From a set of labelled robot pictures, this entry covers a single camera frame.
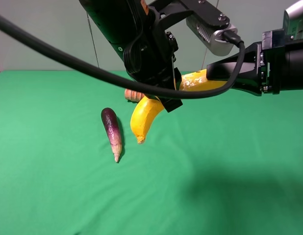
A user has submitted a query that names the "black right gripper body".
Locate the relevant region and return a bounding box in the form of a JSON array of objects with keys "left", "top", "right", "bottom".
[{"left": 257, "top": 29, "right": 285, "bottom": 94}]

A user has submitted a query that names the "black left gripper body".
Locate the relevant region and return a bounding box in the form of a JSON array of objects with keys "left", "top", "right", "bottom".
[{"left": 123, "top": 0, "right": 230, "bottom": 86}]

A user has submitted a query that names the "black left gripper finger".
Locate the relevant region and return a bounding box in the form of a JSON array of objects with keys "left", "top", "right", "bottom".
[{"left": 155, "top": 68, "right": 183, "bottom": 113}]

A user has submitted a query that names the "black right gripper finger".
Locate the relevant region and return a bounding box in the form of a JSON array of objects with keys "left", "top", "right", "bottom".
[
  {"left": 206, "top": 44, "right": 258, "bottom": 81},
  {"left": 231, "top": 82, "right": 262, "bottom": 96}
]

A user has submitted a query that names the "yellow banana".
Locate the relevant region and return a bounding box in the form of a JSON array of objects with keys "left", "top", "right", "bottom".
[{"left": 130, "top": 69, "right": 226, "bottom": 144}]

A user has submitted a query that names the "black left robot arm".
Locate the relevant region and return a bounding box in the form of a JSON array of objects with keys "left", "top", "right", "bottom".
[{"left": 81, "top": 0, "right": 238, "bottom": 90}]

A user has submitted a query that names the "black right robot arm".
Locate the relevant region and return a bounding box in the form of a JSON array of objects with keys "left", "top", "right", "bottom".
[{"left": 232, "top": 29, "right": 303, "bottom": 96}]

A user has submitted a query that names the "orange ridged bread roll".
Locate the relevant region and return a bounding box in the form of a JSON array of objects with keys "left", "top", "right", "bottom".
[{"left": 124, "top": 89, "right": 145, "bottom": 103}]

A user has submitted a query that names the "purple eggplant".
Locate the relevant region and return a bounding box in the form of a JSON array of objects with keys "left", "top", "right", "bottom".
[{"left": 101, "top": 107, "right": 123, "bottom": 163}]

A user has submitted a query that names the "black camera cable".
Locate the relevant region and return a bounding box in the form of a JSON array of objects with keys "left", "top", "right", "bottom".
[{"left": 0, "top": 12, "right": 246, "bottom": 100}]

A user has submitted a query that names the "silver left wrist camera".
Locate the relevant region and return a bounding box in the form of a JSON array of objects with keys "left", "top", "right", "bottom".
[{"left": 186, "top": 16, "right": 238, "bottom": 56}]

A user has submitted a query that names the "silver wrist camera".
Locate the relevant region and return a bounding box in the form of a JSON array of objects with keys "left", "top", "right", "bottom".
[
  {"left": 186, "top": 16, "right": 238, "bottom": 56},
  {"left": 283, "top": 0, "right": 303, "bottom": 40}
]

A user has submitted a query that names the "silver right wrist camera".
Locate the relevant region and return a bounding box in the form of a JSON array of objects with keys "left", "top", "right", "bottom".
[{"left": 283, "top": 0, "right": 303, "bottom": 40}]

